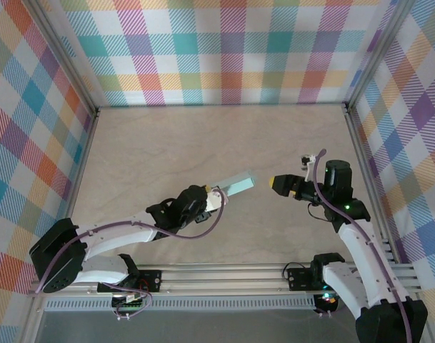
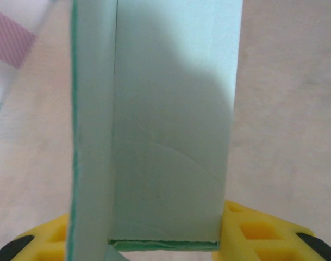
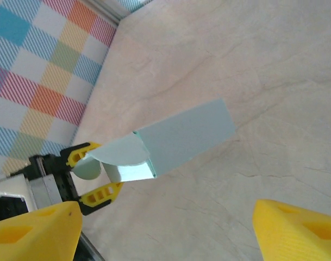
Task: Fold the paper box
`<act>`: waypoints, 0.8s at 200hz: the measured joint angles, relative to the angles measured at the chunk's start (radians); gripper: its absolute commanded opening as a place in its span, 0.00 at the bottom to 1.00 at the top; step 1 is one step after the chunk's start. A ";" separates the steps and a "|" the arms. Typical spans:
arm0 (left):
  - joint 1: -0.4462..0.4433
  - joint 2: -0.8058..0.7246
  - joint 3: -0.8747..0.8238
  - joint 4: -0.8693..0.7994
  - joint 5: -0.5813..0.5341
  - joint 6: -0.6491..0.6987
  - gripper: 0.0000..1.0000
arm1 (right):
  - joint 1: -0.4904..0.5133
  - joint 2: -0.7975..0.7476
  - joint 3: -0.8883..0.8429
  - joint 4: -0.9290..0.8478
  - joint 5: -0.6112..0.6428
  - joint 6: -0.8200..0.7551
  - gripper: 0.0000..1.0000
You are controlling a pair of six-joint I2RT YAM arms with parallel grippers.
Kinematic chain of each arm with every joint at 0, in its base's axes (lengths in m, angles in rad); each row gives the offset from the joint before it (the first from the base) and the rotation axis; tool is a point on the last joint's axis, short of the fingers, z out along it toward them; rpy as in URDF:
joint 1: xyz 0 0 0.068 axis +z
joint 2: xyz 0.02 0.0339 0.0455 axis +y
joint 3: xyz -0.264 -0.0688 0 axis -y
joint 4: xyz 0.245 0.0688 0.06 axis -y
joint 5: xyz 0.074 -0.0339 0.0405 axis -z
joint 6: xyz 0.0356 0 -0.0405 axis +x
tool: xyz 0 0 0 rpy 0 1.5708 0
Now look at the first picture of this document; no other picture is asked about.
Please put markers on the mint green paper box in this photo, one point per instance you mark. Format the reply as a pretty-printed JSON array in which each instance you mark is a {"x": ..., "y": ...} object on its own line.
[{"x": 238, "y": 184}]

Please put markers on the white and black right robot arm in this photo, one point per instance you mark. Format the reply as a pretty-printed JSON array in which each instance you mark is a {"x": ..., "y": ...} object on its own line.
[{"x": 356, "y": 246}]

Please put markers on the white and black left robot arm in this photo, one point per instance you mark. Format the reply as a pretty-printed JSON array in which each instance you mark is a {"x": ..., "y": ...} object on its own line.
[{"x": 113, "y": 239}]

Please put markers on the small orange controller board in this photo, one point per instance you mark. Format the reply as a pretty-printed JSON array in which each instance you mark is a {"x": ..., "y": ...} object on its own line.
[{"x": 328, "y": 299}]

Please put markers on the green terminal circuit board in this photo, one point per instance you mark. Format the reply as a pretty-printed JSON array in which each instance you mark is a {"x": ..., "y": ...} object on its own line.
[{"x": 129, "y": 304}]

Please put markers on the grey metal sheet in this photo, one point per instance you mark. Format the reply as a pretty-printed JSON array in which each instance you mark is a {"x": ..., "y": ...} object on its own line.
[{"x": 220, "y": 328}]

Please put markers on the aluminium side rail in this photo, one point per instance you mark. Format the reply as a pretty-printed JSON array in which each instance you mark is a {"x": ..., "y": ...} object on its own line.
[
  {"x": 363, "y": 160},
  {"x": 84, "y": 153}
]

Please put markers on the wide aluminium frame rail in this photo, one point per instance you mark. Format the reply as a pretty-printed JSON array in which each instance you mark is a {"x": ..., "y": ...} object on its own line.
[{"x": 220, "y": 278}]

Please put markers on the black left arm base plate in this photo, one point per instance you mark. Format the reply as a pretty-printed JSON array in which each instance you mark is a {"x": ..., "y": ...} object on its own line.
[{"x": 151, "y": 279}]

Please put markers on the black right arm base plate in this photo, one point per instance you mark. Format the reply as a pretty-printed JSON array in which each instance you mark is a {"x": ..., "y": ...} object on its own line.
[{"x": 299, "y": 278}]

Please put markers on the aluminium frame post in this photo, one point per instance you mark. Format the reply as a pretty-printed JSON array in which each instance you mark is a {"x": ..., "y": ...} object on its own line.
[
  {"x": 376, "y": 53},
  {"x": 68, "y": 57}
]

